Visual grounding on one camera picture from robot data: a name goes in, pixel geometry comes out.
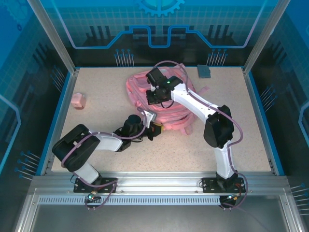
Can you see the aluminium frame post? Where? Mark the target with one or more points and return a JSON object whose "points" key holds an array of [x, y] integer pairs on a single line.
{"points": [[60, 41], [259, 41]]}

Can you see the small connector with orange plug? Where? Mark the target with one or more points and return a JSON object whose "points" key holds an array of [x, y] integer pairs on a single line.
{"points": [[233, 197]]}

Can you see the pink student backpack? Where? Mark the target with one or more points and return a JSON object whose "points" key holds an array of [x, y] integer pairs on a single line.
{"points": [[137, 84]]}

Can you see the small pink box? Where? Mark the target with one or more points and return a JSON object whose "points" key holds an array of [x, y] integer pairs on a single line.
{"points": [[78, 101]]}

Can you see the blue table edge strip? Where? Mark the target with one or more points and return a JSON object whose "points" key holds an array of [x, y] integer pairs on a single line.
{"points": [[262, 116], [58, 116]]}

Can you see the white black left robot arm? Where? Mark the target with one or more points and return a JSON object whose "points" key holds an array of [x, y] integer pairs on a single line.
{"points": [[108, 142]]}

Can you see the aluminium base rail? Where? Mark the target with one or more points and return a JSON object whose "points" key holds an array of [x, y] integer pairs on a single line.
{"points": [[157, 181]]}

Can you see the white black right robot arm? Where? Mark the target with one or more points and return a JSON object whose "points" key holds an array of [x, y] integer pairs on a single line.
{"points": [[190, 99]]}

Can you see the small connector with green light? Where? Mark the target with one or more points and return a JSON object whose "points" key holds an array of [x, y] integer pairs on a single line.
{"points": [[91, 196]]}

